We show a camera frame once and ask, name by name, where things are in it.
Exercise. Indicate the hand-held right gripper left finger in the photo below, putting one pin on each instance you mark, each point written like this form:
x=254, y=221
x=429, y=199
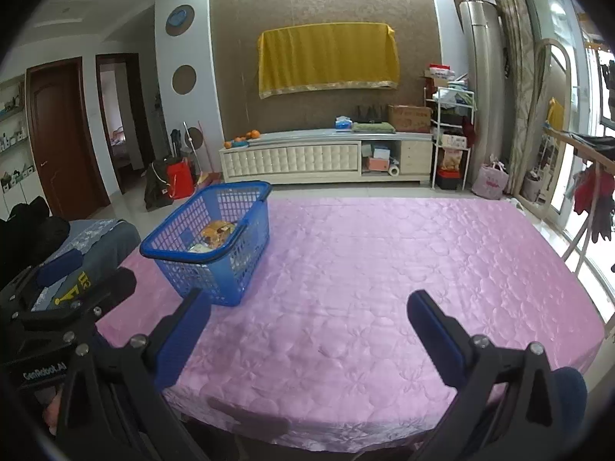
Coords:
x=185, y=341

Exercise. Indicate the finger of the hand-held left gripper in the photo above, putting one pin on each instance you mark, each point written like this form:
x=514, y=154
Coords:
x=96, y=293
x=60, y=266

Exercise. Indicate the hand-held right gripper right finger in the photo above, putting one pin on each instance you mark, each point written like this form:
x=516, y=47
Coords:
x=437, y=341

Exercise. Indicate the blue plastic basket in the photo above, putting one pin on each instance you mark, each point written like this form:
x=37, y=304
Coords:
x=226, y=273

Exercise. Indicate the light blue snack packet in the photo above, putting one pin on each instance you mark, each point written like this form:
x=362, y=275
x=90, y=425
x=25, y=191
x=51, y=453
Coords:
x=198, y=248

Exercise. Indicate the orange yellow snack packet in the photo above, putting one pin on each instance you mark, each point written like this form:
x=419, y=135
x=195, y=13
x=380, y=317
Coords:
x=218, y=233

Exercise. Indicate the person's left hand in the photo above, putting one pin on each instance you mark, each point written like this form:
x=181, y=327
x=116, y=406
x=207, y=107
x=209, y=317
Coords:
x=57, y=410

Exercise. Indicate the black cloth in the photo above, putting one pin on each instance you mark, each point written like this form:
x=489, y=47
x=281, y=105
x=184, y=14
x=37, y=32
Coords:
x=33, y=230

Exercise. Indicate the grey printed cushion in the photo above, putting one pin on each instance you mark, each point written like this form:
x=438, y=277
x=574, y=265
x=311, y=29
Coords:
x=101, y=245

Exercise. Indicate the pink quilted mattress cover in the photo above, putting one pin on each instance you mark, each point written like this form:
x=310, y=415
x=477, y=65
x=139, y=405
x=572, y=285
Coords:
x=360, y=297

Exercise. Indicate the black bag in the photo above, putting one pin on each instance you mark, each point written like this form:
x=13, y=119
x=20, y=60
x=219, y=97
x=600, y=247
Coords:
x=156, y=185

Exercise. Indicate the brown wooden door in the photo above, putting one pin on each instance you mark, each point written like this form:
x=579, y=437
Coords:
x=62, y=139

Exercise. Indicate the red bag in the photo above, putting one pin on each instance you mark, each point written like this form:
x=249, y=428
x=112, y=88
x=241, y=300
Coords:
x=179, y=180

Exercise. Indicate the dark blue clothing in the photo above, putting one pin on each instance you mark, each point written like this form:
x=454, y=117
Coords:
x=571, y=403

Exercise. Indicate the white slipper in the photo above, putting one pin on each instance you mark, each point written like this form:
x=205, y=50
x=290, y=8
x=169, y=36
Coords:
x=517, y=202

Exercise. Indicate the black red box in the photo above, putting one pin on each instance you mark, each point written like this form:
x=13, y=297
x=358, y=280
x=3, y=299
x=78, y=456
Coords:
x=449, y=180

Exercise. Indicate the pink broom and dustpan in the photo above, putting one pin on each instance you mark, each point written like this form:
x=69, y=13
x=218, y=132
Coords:
x=209, y=177

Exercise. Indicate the pink bag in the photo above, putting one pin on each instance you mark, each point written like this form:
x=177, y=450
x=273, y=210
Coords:
x=490, y=182

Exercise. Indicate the black umbrella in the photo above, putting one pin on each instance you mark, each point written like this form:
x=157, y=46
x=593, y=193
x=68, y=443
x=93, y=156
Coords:
x=175, y=143

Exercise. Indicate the white paper roll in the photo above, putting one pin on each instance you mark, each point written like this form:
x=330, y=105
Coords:
x=394, y=171

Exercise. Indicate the wooden drying rack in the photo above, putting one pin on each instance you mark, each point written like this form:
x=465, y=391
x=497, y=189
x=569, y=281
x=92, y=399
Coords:
x=584, y=240

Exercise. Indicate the white mop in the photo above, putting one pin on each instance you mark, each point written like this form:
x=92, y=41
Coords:
x=190, y=141

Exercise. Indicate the grey bin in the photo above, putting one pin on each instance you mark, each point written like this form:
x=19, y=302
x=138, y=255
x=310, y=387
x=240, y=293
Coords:
x=532, y=187

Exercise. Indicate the orange printed box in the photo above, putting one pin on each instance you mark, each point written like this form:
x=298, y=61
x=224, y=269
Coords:
x=451, y=159

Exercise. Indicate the orange flat box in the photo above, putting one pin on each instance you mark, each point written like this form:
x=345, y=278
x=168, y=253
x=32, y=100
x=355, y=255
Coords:
x=374, y=164

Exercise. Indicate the small blue box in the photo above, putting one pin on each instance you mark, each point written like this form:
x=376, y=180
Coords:
x=380, y=153

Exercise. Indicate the black garment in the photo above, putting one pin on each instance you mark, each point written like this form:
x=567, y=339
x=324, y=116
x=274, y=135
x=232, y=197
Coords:
x=603, y=221

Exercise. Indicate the cream cabinet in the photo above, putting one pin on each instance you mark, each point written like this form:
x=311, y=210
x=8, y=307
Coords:
x=293, y=161

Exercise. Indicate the red garment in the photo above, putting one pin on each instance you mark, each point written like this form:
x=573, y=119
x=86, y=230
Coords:
x=586, y=192

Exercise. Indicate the white metal rack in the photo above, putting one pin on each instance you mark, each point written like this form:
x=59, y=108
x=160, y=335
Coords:
x=435, y=120

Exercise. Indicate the green folded cloth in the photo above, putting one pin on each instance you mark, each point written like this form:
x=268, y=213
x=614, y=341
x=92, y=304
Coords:
x=374, y=127

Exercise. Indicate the brown cardboard box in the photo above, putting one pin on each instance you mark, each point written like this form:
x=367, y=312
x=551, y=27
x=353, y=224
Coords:
x=410, y=119

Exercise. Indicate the blue tissue box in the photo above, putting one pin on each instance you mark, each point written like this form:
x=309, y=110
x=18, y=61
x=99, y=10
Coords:
x=343, y=124

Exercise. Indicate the black router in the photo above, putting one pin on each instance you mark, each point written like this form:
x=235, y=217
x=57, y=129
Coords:
x=370, y=114

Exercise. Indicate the pile of clothes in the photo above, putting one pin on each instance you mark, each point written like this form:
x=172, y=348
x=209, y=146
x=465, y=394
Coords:
x=456, y=101

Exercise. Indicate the silver standing air conditioner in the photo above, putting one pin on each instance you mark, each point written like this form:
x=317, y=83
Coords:
x=485, y=96

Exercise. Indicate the yellow garment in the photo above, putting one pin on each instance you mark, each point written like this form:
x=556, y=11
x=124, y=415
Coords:
x=556, y=114

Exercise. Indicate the red white box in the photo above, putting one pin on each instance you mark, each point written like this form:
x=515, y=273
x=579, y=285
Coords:
x=441, y=71

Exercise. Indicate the yellow cloth cover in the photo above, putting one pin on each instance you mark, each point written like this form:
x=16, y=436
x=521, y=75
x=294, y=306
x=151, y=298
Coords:
x=326, y=60

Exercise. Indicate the white wall shelf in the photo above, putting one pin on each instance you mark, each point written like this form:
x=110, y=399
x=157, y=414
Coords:
x=12, y=139

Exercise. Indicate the brown doorway frame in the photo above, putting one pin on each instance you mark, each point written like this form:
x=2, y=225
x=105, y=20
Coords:
x=139, y=110

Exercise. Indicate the plain round wall disc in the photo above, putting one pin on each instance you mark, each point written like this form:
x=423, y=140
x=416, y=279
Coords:
x=184, y=78

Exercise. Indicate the round wall disc blue plate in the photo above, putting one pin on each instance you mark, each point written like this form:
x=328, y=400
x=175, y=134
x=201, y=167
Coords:
x=180, y=20

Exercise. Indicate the arched cream frame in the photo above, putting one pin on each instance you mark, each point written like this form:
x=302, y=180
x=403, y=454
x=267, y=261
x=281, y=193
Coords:
x=567, y=72

